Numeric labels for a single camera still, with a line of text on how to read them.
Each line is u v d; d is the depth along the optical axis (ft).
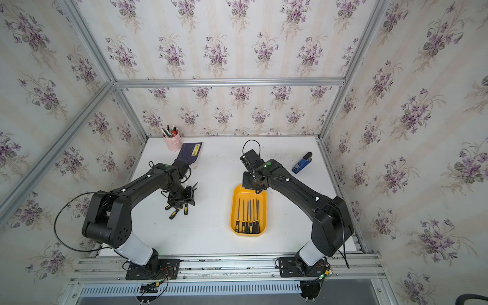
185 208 2.92
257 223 2.80
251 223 2.76
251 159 2.10
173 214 2.85
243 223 2.76
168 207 2.95
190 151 3.65
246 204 2.97
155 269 2.21
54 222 1.36
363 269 2.40
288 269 2.40
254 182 1.88
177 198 2.47
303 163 3.42
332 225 1.39
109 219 1.47
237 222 2.76
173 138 3.44
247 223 2.77
